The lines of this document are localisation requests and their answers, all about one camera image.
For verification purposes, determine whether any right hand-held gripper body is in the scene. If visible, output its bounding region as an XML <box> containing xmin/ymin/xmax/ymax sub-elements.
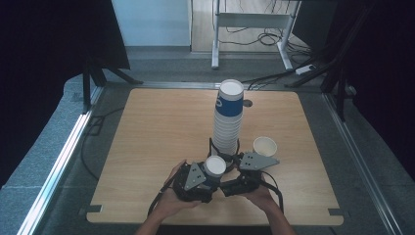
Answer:
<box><xmin>233</xmin><ymin>151</ymin><xmax>281</xmax><ymax>197</ymax></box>

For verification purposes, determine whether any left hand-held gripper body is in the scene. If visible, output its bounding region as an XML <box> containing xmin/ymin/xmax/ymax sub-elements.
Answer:
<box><xmin>171</xmin><ymin>161</ymin><xmax>209</xmax><ymax>204</ymax></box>

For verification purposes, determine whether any blue white paper cup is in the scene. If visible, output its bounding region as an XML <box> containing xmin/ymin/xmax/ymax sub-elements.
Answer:
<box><xmin>253</xmin><ymin>135</ymin><xmax>278</xmax><ymax>159</ymax></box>
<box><xmin>201</xmin><ymin>155</ymin><xmax>228</xmax><ymax>190</ymax></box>

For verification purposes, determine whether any black wire cup holder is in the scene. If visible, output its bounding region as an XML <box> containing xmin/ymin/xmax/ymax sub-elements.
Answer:
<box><xmin>207</xmin><ymin>136</ymin><xmax>244</xmax><ymax>174</ymax></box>

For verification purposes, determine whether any stack of white paper cups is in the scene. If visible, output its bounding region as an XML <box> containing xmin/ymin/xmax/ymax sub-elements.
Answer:
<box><xmin>212</xmin><ymin>78</ymin><xmax>245</xmax><ymax>157</ymax></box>

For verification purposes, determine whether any person's left hand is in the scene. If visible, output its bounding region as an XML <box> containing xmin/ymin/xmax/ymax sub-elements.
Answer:
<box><xmin>153</xmin><ymin>159</ymin><xmax>202</xmax><ymax>220</ymax></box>

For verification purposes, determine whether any person's right hand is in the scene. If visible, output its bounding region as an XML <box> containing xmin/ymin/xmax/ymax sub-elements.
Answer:
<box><xmin>243</xmin><ymin>185</ymin><xmax>279</xmax><ymax>215</ymax></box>

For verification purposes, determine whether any white power strip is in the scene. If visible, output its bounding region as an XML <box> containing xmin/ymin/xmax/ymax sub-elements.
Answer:
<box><xmin>295</xmin><ymin>64</ymin><xmax>317</xmax><ymax>75</ymax></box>

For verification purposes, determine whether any black metal stand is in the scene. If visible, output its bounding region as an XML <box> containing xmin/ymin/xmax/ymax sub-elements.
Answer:
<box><xmin>285</xmin><ymin>6</ymin><xmax>373</xmax><ymax>122</ymax></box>
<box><xmin>82</xmin><ymin>53</ymin><xmax>144</xmax><ymax>116</ymax></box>

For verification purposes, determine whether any black curtain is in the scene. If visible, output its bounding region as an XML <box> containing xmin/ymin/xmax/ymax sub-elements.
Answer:
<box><xmin>293</xmin><ymin>0</ymin><xmax>415</xmax><ymax>184</ymax></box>
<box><xmin>0</xmin><ymin>0</ymin><xmax>131</xmax><ymax>189</ymax></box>

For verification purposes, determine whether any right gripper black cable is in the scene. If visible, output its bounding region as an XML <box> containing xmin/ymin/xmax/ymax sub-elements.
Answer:
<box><xmin>259</xmin><ymin>170</ymin><xmax>284</xmax><ymax>214</ymax></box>

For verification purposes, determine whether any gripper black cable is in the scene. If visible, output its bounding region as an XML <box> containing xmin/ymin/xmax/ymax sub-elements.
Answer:
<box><xmin>147</xmin><ymin>169</ymin><xmax>184</xmax><ymax>217</ymax></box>
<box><xmin>259</xmin><ymin>170</ymin><xmax>284</xmax><ymax>214</ymax></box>

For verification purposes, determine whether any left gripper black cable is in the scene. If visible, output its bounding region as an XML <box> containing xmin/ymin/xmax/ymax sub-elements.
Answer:
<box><xmin>147</xmin><ymin>169</ymin><xmax>184</xmax><ymax>217</ymax></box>

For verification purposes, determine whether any black power strip cable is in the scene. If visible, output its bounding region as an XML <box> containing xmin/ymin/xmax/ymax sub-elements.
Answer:
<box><xmin>243</xmin><ymin>70</ymin><xmax>300</xmax><ymax>91</ymax></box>

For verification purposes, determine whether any aluminium floor rail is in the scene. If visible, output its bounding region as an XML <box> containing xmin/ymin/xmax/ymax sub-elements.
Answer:
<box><xmin>321</xmin><ymin>92</ymin><xmax>404</xmax><ymax>235</ymax></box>
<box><xmin>16</xmin><ymin>86</ymin><xmax>104</xmax><ymax>235</ymax></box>

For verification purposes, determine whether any thin black floor cable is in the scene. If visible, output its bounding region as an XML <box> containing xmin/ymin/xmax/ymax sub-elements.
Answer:
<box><xmin>79</xmin><ymin>107</ymin><xmax>125</xmax><ymax>181</ymax></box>

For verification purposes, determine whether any tangle of black floor cables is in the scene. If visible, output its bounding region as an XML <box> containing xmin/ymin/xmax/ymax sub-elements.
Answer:
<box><xmin>218</xmin><ymin>25</ymin><xmax>312</xmax><ymax>57</ymax></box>

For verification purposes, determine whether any white metal desk frame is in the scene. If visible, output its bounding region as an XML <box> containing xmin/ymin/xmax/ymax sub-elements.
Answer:
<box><xmin>210</xmin><ymin>0</ymin><xmax>301</xmax><ymax>71</ymax></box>

